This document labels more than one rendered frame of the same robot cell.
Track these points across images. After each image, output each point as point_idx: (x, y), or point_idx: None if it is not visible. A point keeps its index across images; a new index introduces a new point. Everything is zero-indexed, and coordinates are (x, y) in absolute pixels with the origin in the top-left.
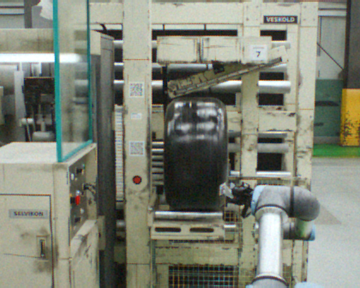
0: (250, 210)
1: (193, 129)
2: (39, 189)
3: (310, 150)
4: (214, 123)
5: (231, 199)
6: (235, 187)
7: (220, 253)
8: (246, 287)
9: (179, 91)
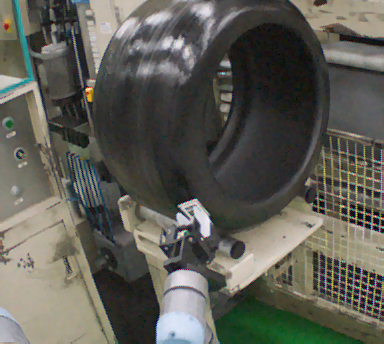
0: (210, 283)
1: (121, 72)
2: None
3: None
4: (158, 58)
5: None
6: (171, 228)
7: (373, 254)
8: None
9: None
